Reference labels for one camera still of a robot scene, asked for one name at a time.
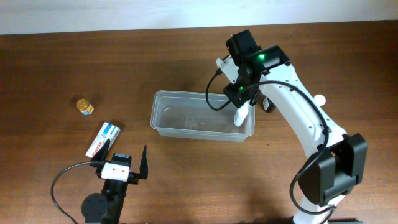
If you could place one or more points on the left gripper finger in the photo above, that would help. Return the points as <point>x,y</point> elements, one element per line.
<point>143,168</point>
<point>99,150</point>

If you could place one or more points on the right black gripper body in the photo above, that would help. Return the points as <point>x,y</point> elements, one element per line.
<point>238,92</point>

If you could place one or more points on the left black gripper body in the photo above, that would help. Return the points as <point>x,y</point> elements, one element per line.
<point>133,178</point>

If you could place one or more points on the clear white dropper bottle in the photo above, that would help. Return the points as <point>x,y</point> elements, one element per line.
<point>241,114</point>

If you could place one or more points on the dark bottle white cap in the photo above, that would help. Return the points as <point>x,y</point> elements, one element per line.
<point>268,105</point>

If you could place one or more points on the orange tube white cap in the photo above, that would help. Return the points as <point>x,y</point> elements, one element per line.
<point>320,100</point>

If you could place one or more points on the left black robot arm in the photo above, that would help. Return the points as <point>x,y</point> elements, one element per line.
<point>106,206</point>

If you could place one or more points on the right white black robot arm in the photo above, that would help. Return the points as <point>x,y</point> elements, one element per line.
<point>335,159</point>

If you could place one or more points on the clear plastic container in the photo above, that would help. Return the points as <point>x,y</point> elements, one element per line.
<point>181,114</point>

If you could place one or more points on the white medicine box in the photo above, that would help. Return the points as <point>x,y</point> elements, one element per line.
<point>108,132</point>

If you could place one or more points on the small gold lid jar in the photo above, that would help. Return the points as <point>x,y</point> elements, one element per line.
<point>84,106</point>

